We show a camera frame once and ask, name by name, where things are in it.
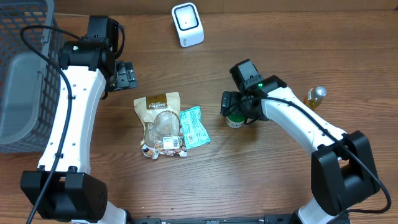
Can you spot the white barcode scanner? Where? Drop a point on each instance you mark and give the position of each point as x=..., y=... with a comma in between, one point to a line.
x=188, y=24

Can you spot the teal snack packet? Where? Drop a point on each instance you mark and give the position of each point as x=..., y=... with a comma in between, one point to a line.
x=194, y=132

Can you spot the yellow dish soap bottle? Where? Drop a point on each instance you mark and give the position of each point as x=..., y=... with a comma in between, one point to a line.
x=315, y=97

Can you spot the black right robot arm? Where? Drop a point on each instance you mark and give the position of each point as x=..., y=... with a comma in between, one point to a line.
x=343, y=171

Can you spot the grey plastic mesh basket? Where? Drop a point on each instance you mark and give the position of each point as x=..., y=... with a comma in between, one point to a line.
x=29, y=86

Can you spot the brown snack pouch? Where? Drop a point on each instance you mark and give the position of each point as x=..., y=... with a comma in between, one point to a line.
x=160, y=117

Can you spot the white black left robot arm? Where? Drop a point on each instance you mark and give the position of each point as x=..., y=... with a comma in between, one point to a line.
x=62, y=187

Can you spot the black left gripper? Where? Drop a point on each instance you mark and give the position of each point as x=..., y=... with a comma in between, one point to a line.
x=127, y=76

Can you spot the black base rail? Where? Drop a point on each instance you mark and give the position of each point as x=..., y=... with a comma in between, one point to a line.
x=267, y=219

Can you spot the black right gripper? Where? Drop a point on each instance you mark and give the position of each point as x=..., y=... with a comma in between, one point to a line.
x=226, y=104

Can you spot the green tissue canister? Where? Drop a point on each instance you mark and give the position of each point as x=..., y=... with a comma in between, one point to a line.
x=234, y=121

